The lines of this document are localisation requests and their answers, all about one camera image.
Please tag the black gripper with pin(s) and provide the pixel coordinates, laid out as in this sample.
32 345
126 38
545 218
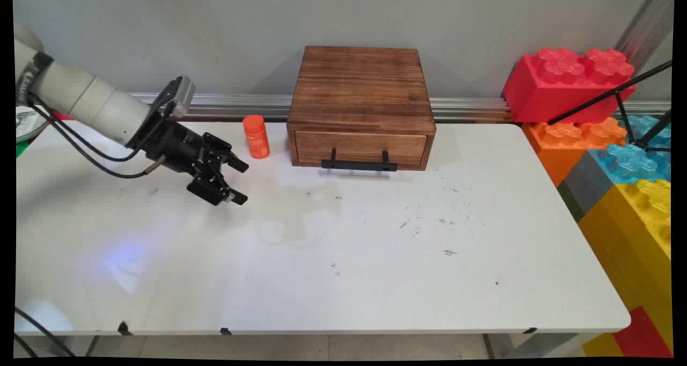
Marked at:
174 146

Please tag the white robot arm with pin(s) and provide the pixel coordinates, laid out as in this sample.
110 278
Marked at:
80 95

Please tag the orange plastic bottle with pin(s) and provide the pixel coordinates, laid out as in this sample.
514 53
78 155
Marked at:
256 138

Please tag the black table edge clip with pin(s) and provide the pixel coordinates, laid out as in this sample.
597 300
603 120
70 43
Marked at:
225 331
530 330
123 329

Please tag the dark wooden cabinet housing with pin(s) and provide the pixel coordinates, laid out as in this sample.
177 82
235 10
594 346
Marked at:
359 87

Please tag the red flat object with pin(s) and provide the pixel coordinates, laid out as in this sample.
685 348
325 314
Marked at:
61 116

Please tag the white round disc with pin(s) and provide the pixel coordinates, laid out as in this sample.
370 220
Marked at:
27 124

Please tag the green object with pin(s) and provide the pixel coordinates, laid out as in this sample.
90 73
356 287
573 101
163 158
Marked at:
21 148

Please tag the orange giant toy brick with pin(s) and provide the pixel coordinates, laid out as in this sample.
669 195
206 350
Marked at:
558 146

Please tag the grey metal table leg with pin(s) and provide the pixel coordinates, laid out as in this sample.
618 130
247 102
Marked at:
515 345

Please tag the red giant toy brick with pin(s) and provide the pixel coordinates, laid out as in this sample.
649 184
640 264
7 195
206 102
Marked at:
558 89

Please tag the black tripod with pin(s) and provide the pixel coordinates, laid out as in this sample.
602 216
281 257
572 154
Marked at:
606 95

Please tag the blue giant toy brick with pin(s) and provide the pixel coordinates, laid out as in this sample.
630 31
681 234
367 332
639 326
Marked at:
633 162

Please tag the large yellow giant toy brick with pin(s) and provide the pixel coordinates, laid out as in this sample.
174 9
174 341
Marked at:
638 237

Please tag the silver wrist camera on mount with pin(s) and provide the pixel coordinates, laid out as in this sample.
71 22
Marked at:
180 95

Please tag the horizontal aluminium rail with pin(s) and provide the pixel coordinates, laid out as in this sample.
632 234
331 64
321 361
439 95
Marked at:
472 108

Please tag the slanted aluminium post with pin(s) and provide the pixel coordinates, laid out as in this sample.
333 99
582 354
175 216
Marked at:
644 25

